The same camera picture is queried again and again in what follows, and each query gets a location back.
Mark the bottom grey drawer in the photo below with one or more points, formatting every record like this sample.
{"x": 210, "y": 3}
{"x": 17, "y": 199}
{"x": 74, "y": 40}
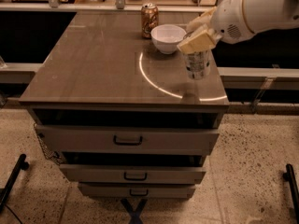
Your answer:
{"x": 172, "y": 191}

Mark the white bowl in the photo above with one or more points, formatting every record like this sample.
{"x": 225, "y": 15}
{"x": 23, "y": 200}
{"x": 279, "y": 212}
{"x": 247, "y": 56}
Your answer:
{"x": 166, "y": 37}

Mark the grey drawer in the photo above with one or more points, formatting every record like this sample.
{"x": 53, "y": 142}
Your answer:
{"x": 133, "y": 174}
{"x": 172, "y": 191}
{"x": 128, "y": 140}

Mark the brown soda can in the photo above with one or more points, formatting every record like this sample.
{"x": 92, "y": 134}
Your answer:
{"x": 149, "y": 19}

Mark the middle grey drawer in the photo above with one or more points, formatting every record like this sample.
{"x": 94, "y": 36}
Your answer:
{"x": 133, "y": 174}

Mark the black left stand leg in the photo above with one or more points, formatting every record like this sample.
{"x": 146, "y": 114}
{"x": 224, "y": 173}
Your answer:
{"x": 21, "y": 164}

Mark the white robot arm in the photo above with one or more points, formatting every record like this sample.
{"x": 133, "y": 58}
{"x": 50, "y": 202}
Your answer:
{"x": 265, "y": 15}

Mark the black right stand leg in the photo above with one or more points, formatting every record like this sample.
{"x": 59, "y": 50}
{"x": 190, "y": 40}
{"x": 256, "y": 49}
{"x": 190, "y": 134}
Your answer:
{"x": 289, "y": 176}

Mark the black stand leg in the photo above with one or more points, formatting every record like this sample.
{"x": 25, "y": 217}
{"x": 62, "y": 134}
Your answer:
{"x": 289, "y": 176}
{"x": 21, "y": 164}

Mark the top grey drawer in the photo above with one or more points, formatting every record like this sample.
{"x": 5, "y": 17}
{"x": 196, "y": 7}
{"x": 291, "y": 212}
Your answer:
{"x": 128, "y": 140}

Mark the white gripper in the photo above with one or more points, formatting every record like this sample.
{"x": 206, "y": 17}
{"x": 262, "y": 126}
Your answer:
{"x": 230, "y": 20}

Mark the grey drawer cabinet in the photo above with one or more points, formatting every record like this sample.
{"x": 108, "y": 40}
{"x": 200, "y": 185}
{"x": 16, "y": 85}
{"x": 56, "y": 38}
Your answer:
{"x": 103, "y": 73}

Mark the silver green 7up can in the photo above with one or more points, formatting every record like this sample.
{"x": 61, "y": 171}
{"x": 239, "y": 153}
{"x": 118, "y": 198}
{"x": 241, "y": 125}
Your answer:
{"x": 198, "y": 64}

